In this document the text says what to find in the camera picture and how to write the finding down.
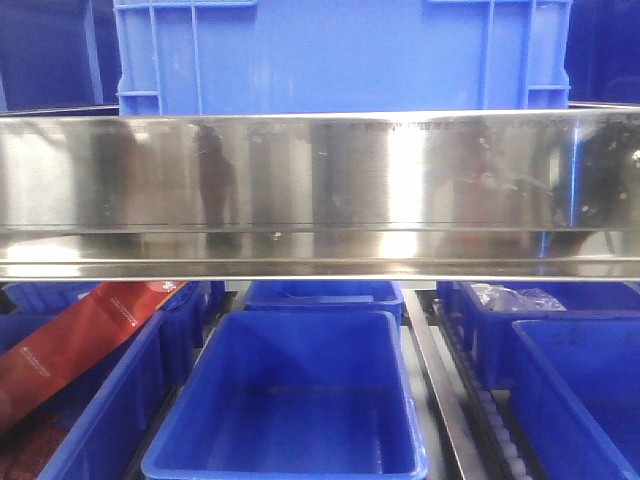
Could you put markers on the stainless steel shelf beam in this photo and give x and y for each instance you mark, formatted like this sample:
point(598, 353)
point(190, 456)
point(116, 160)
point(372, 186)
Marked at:
point(517, 194)

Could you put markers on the blue centre rear bin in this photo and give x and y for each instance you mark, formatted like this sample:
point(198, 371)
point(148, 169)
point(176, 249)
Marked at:
point(329, 295)

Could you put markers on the blue bin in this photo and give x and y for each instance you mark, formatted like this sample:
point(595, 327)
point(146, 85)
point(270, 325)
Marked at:
point(184, 314)
point(576, 396)
point(279, 395)
point(488, 335)
point(92, 428)
point(329, 295)

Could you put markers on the blue centre front bin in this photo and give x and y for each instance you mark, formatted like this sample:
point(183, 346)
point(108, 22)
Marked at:
point(279, 395)

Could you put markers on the blue right rear bin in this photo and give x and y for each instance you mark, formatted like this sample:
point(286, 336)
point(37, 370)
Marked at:
point(488, 335)

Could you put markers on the clear plastic bag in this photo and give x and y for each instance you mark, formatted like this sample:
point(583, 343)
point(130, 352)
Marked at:
point(503, 299)

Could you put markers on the large light blue crate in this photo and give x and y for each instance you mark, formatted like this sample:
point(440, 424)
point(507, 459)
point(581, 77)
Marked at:
point(268, 57)

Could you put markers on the red foil pouch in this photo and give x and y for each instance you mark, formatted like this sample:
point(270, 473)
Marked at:
point(67, 346)

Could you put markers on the blue right front bin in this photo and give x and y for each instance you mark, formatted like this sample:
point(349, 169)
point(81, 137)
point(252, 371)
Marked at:
point(576, 396)

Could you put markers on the blue left front bin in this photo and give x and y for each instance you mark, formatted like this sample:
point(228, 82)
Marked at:
point(92, 428)

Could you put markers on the blue left rear bin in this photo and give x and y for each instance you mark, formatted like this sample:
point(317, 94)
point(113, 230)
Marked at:
point(184, 314)

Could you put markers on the dark blue left crate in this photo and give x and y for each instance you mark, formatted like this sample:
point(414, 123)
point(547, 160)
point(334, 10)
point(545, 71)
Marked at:
point(58, 54)

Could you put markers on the dark blue crate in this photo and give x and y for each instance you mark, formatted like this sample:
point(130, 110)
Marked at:
point(58, 54)
point(602, 57)

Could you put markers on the dark blue right crate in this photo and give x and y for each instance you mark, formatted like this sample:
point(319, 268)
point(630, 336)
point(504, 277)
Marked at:
point(602, 57)

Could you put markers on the steel roller track rail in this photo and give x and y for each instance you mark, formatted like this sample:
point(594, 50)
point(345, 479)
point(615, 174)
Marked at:
point(469, 432)

